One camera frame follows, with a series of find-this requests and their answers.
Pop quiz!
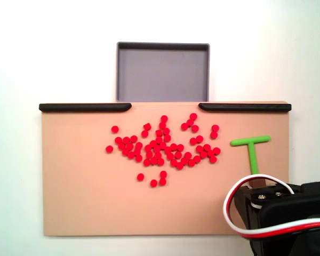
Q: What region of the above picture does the white red black servo cable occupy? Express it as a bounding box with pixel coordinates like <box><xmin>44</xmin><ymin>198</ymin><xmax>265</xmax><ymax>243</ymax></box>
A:
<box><xmin>222</xmin><ymin>173</ymin><xmax>320</xmax><ymax>239</ymax></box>

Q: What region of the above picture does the beige rectangular board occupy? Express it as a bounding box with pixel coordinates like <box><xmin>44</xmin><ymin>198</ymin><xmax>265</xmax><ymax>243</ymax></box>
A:
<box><xmin>41</xmin><ymin>100</ymin><xmax>290</xmax><ymax>237</ymax></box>

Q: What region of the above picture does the green tool with brown handle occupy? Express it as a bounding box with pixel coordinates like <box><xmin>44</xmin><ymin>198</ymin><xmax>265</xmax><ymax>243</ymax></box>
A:
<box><xmin>230</xmin><ymin>135</ymin><xmax>271</xmax><ymax>188</ymax></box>

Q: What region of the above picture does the grey rectangular plastic tray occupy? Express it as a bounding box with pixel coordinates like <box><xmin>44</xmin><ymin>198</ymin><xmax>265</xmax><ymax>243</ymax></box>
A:
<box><xmin>115</xmin><ymin>41</ymin><xmax>211</xmax><ymax>103</ymax></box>

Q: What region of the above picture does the black edge rail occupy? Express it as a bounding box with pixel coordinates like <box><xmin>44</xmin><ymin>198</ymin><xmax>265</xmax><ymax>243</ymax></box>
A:
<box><xmin>198</xmin><ymin>102</ymin><xmax>292</xmax><ymax>113</ymax></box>
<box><xmin>38</xmin><ymin>103</ymin><xmax>132</xmax><ymax>113</ymax></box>

